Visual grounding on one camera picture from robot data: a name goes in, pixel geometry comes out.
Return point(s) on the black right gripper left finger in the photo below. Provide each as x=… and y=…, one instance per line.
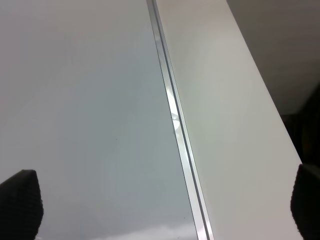
x=21, y=206

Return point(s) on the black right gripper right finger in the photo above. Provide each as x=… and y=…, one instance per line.
x=305, y=201

